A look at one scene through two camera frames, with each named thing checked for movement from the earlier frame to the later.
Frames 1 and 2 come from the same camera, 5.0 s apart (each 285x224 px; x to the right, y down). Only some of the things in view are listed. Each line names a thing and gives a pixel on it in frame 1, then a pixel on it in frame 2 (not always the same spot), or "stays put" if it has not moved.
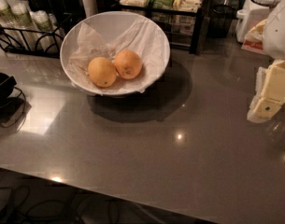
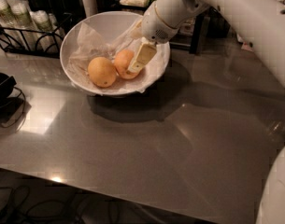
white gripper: x=278 y=32 → x=154 y=26
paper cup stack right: x=48 y=36 stays put
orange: x=102 y=72 stays put
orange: x=128 y=64 stays put
